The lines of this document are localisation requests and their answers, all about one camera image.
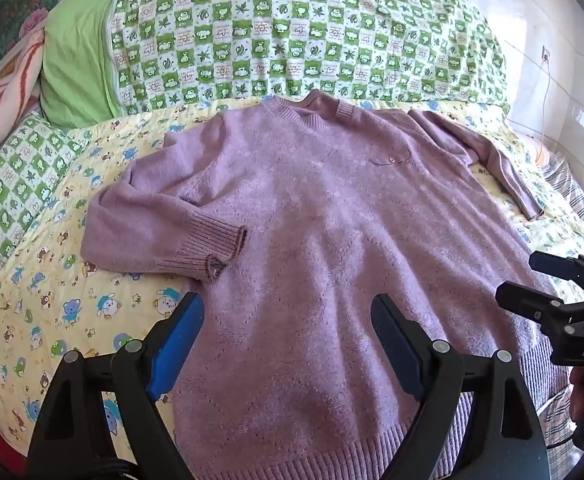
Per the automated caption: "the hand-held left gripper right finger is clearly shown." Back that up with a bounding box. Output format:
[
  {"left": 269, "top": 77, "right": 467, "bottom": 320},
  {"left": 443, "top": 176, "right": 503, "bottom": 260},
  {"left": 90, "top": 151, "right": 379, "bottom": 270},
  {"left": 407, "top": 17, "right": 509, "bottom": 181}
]
[{"left": 370, "top": 294, "right": 552, "bottom": 480}]

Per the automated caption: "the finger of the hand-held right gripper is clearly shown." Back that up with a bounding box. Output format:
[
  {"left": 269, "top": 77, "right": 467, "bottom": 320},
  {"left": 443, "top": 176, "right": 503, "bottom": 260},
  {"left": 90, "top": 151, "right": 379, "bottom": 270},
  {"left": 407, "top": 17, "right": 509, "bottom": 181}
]
[
  {"left": 496, "top": 281, "right": 584, "bottom": 334},
  {"left": 529, "top": 251, "right": 584, "bottom": 301}
]

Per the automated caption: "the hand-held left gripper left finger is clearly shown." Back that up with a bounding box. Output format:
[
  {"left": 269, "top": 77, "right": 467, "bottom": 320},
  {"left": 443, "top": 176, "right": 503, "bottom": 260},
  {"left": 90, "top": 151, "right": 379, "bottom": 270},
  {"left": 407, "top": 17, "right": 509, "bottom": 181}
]
[{"left": 27, "top": 292, "right": 205, "bottom": 480}]

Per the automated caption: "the purple knitted sweater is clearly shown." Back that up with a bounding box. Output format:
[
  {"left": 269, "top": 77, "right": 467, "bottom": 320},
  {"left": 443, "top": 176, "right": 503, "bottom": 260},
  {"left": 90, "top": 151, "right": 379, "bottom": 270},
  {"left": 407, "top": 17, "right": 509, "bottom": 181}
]
[{"left": 81, "top": 89, "right": 572, "bottom": 480}]

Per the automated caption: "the yellow cartoon bear bedsheet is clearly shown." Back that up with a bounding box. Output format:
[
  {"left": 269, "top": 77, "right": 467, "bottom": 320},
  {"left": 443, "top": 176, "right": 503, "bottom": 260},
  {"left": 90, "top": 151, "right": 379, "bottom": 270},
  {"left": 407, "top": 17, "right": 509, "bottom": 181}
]
[{"left": 0, "top": 97, "right": 584, "bottom": 466}]

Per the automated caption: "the green checked pillow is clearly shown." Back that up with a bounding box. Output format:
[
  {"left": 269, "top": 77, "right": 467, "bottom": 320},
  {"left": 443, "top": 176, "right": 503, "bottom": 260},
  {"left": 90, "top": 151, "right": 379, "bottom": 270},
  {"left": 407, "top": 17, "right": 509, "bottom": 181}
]
[{"left": 0, "top": 110, "right": 89, "bottom": 261}]

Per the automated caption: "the red and white floral blanket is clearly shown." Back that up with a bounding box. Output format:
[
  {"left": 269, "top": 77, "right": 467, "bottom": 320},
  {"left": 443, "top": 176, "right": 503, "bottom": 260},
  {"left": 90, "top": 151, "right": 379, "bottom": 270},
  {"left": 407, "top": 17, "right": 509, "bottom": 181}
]
[{"left": 0, "top": 25, "right": 48, "bottom": 177}]

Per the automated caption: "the green checked quilt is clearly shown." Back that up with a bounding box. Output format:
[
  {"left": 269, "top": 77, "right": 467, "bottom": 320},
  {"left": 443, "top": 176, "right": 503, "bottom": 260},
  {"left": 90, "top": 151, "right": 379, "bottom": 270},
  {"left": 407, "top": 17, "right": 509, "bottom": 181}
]
[{"left": 39, "top": 0, "right": 511, "bottom": 130}]

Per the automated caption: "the floral painted headboard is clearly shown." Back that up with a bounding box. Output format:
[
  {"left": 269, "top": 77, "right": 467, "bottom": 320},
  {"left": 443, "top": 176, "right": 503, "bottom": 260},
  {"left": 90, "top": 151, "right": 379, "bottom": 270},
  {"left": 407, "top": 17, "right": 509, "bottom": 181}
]
[{"left": 0, "top": 0, "right": 140, "bottom": 78}]

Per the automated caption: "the thin white cable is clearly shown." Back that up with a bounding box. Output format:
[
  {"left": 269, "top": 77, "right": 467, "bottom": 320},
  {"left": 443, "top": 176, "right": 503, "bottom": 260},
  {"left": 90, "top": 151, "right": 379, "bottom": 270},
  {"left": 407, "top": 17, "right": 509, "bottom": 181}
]
[{"left": 536, "top": 59, "right": 553, "bottom": 153}]

